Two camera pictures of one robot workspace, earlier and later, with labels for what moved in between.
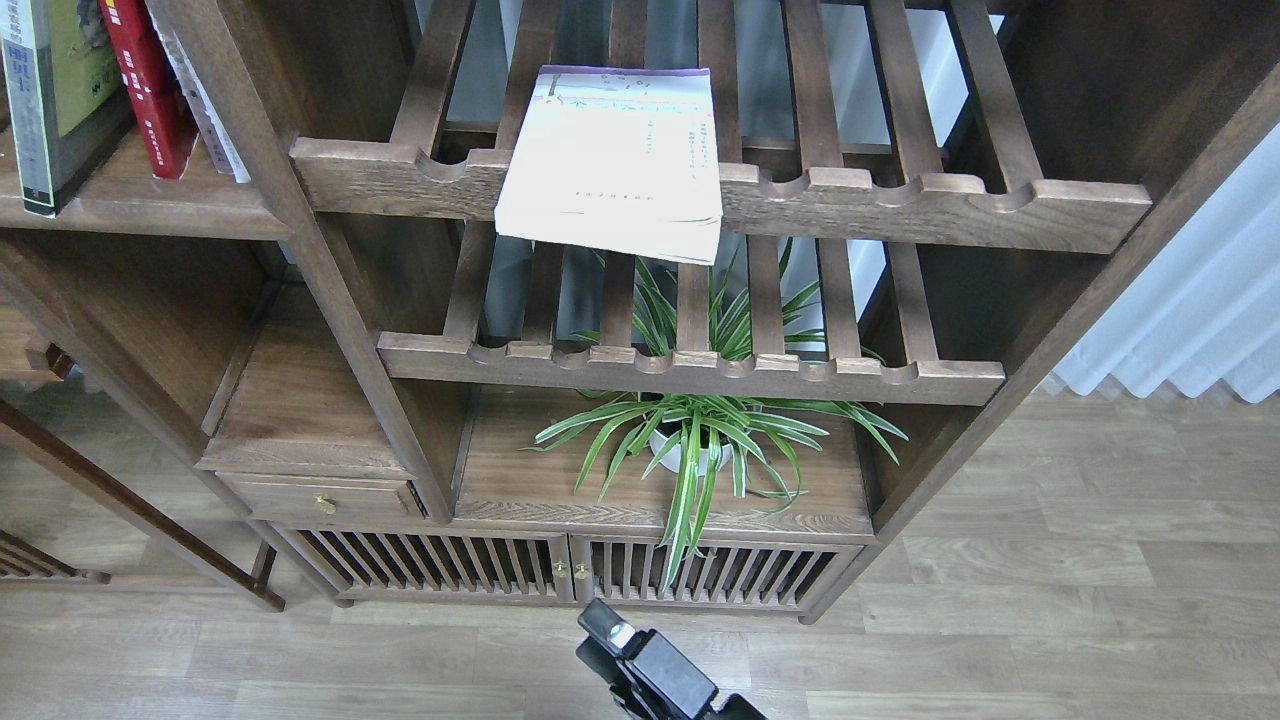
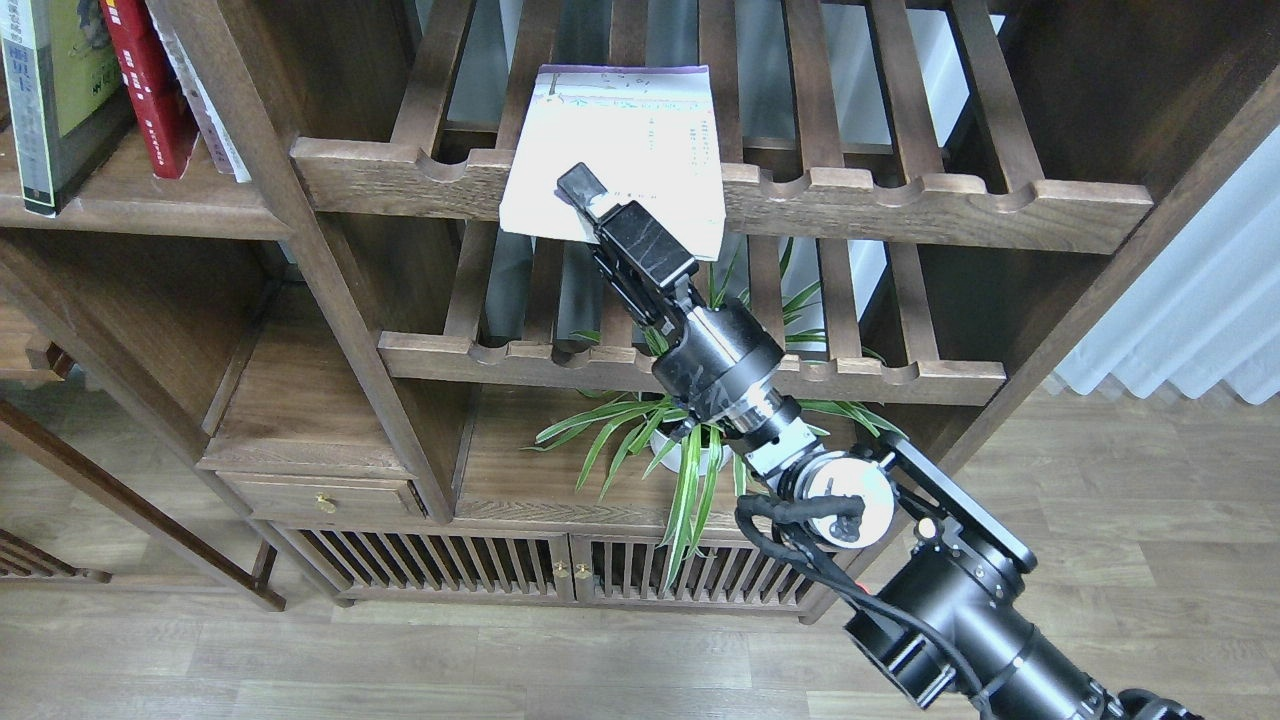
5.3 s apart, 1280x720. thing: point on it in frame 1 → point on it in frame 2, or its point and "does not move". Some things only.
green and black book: [68, 100] does not move
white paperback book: [622, 159] does not move
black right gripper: [652, 681] → [718, 363]
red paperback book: [160, 98] does not move
